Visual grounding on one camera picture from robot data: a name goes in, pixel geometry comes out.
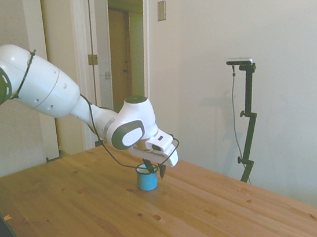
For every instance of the brass door hinge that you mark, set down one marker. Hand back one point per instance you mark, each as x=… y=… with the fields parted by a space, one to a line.
x=93 y=59

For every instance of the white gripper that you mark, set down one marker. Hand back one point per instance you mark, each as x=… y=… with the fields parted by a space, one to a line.
x=153 y=156

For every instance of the orange tape scrap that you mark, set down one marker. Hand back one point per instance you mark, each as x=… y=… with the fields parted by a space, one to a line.
x=7 y=217

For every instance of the beige wall switch plate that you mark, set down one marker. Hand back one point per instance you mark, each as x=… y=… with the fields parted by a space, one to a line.
x=161 y=10

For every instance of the blue enamel mug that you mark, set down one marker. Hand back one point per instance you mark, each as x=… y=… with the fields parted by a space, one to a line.
x=146 y=182

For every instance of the brown wooden hallway door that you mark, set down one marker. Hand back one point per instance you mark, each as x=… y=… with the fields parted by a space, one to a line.
x=116 y=60

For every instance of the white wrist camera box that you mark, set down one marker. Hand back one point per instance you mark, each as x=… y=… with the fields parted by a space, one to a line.
x=159 y=141

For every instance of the white door frame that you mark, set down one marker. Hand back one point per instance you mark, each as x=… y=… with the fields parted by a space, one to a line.
x=146 y=64

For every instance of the grey exterior camera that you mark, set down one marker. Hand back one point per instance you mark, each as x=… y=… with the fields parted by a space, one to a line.
x=240 y=61

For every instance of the white open door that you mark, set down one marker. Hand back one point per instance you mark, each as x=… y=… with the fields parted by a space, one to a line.
x=65 y=24

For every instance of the metal door strike plate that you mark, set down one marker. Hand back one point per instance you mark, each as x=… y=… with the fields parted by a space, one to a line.
x=107 y=75

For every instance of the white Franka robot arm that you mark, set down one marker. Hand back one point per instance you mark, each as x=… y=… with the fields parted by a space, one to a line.
x=48 y=89

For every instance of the black camera stand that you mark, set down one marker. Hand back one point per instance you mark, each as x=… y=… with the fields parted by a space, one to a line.
x=250 y=136

